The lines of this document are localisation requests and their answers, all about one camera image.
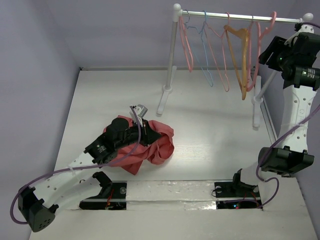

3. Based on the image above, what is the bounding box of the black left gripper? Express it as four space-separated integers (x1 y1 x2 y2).
115 118 162 150

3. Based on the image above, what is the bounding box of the red t shirt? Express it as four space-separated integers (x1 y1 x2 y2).
110 120 175 175

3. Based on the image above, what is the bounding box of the thick pink plastic hanger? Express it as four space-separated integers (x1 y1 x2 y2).
246 11 277 92

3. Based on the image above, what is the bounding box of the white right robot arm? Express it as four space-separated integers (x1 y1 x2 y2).
258 32 320 176

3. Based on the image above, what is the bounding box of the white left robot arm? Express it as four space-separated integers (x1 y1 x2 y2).
13 117 162 233

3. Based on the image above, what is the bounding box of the orange wooden hanger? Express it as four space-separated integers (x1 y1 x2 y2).
223 24 249 101

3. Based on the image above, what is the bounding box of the pink hanger far left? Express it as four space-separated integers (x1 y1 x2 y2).
178 16 194 73

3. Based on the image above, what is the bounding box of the white metal clothes rack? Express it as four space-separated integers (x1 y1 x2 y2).
156 3 314 129

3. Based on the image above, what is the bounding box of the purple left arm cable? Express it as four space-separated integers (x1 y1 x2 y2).
9 106 143 225

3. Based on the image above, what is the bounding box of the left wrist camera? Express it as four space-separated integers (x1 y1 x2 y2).
130 104 148 120

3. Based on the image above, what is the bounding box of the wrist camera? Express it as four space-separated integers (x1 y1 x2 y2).
130 104 148 120
294 22 315 34

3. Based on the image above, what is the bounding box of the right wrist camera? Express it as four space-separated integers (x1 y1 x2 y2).
294 22 315 34

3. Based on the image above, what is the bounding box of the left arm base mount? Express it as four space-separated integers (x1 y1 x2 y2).
79 171 127 211

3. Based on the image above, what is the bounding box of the thin pink wire hanger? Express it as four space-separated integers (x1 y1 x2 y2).
203 10 230 93

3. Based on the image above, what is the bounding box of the blue wire hanger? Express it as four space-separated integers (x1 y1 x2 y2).
184 10 215 87

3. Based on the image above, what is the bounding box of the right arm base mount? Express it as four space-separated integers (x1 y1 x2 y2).
211 169 262 210

